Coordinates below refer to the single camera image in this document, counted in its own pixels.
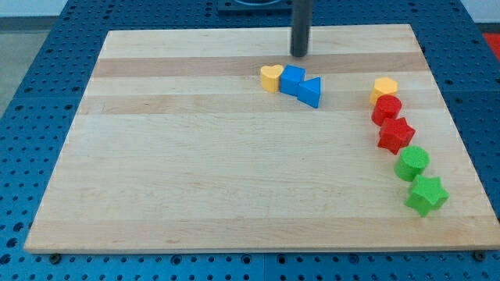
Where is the blue triangle block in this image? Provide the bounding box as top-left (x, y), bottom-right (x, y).
top-left (297, 77), bottom-right (322, 108)

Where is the yellow heart block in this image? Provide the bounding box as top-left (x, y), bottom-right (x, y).
top-left (260, 65), bottom-right (284, 93)

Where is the green star block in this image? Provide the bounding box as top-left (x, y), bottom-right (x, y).
top-left (405, 175), bottom-right (449, 217)

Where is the blue cube block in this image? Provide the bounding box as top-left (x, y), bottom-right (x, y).
top-left (280, 65), bottom-right (305, 96)

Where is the green cylinder block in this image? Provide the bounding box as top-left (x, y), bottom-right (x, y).
top-left (394, 146), bottom-right (430, 182)

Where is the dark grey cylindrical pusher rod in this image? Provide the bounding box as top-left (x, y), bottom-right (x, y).
top-left (290, 0), bottom-right (314, 58)

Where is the yellow hexagon block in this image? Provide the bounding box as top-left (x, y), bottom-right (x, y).
top-left (369, 76), bottom-right (398, 105)

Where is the red cylinder block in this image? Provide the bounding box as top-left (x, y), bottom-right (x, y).
top-left (371, 94), bottom-right (402, 126)

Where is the light wooden board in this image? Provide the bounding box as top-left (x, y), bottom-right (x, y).
top-left (24, 24), bottom-right (499, 254)

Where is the red star block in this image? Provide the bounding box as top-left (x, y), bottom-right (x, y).
top-left (377, 117), bottom-right (416, 155)

